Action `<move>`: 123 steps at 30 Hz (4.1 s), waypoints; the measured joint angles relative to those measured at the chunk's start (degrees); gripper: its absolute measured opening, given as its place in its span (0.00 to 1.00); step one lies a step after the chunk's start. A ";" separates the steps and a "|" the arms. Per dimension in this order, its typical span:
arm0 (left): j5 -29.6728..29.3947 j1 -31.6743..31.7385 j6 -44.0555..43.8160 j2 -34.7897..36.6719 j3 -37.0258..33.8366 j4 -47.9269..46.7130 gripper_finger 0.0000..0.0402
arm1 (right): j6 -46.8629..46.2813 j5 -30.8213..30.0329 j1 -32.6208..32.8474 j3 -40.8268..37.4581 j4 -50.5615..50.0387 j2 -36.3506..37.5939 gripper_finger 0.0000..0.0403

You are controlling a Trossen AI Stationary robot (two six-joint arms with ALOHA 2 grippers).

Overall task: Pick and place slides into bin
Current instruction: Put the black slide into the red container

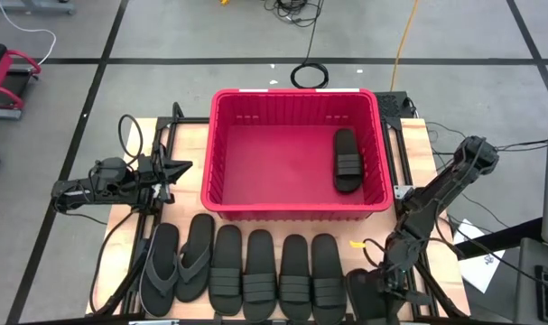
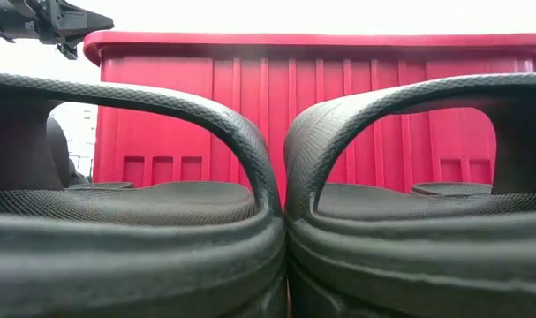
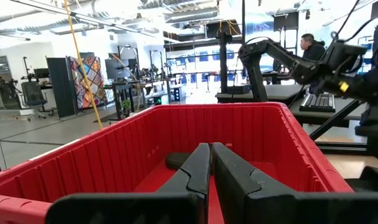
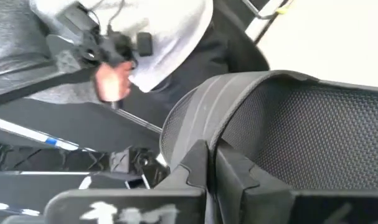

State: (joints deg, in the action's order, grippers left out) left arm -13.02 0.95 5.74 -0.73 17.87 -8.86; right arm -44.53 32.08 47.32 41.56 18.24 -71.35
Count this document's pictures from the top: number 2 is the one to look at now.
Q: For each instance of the red plastic bin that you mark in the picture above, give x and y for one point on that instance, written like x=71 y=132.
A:
x=294 y=79

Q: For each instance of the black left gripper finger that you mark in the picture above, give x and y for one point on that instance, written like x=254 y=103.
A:
x=80 y=20

